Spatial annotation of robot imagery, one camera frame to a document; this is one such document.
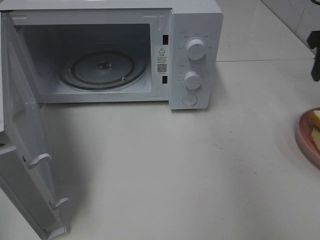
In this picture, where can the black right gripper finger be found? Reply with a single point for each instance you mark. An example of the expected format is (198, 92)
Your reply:
(315, 72)
(313, 39)

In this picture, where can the toast bread sandwich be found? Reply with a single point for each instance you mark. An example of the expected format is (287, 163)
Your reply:
(315, 133)

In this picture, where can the pink round plate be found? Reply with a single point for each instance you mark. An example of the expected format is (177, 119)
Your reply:
(303, 131)

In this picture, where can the white round knob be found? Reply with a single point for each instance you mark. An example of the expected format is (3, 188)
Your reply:
(192, 80)
(196, 48)

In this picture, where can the round white door button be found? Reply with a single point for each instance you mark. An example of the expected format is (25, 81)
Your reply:
(189, 100)

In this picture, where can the white warning label sticker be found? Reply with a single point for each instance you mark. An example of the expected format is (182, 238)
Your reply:
(162, 57)

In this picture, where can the glass microwave turntable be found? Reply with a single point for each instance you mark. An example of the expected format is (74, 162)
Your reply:
(102, 70)

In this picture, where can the white microwave oven body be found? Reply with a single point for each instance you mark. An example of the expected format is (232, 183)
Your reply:
(56, 30)

